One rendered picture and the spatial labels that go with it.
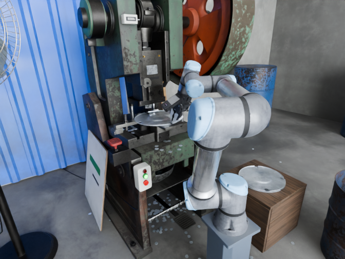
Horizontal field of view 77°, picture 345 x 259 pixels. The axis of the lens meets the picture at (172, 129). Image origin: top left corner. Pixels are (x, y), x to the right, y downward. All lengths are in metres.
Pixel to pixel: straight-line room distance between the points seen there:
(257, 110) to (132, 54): 0.78
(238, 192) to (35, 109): 1.97
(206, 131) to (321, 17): 3.85
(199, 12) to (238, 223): 1.21
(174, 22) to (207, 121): 0.88
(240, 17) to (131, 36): 0.56
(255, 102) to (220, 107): 0.10
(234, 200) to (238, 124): 0.42
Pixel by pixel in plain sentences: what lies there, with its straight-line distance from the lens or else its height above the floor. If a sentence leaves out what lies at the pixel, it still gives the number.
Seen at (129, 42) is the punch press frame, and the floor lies 1.21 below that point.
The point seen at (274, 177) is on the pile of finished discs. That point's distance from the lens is 1.62.
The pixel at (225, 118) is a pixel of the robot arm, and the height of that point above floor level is 1.02.
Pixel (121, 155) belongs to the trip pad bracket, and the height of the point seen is 0.68.
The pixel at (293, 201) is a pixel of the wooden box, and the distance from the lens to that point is 1.61.
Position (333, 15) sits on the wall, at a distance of 4.25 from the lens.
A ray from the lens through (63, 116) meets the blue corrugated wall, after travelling 2.44.
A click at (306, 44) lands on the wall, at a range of 4.35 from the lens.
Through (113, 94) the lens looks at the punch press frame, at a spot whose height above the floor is 0.90.
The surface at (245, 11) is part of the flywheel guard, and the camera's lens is 1.34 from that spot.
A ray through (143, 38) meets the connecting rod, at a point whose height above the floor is 1.24.
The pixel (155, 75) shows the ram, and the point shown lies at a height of 1.03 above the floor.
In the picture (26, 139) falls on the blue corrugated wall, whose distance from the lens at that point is 2.44.
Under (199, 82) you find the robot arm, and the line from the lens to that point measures 0.94.
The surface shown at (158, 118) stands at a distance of 1.30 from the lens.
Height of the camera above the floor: 1.20
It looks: 21 degrees down
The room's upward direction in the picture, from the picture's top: 2 degrees counter-clockwise
